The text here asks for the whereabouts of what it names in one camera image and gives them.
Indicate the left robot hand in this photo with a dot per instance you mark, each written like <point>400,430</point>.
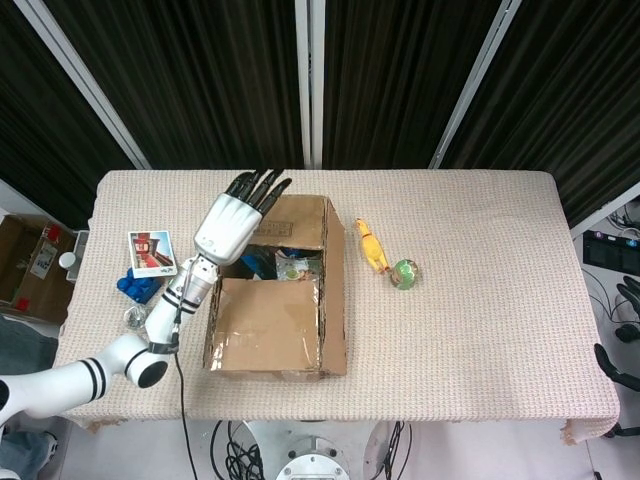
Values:
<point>227,227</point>

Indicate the brown cardboard shipping box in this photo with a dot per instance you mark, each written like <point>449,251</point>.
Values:
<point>270,320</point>

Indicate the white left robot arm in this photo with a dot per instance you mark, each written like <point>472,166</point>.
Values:
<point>75,380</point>

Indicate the open cardboard storage box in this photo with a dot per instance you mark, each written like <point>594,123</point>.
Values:
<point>25,280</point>

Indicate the blue plastic item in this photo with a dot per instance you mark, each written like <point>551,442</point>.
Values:
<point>257,265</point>

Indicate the green printed packet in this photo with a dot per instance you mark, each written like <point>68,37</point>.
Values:
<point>295,270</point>

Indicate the red building postcard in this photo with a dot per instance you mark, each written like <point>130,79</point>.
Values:
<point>150,252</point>

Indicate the blue plastic toy block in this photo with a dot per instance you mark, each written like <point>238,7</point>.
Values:
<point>140,289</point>

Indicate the clear glass object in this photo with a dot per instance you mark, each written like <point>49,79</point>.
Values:
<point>135,316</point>

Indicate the black curtain panel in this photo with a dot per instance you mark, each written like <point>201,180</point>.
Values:
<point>200,85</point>
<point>390,85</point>
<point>40,125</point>
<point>575,100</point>

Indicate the yellow rubber chicken toy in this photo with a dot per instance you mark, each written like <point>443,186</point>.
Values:
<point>372,247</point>

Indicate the green nesting doll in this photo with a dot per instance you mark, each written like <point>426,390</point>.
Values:
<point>406,274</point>

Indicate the beige woven tablecloth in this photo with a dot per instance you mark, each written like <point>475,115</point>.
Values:
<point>475,325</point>

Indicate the person leg in jeans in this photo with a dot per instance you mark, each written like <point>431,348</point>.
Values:
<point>25,455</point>

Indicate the black electronic device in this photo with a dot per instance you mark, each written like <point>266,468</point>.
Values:
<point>610,255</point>

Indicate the black office chair base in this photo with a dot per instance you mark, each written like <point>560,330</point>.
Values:
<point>617,372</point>

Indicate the white frame post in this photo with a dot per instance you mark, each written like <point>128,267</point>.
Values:
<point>309,85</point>
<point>605,210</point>
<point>475,82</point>
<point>80,75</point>

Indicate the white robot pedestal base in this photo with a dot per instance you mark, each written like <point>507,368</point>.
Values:
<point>312,462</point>

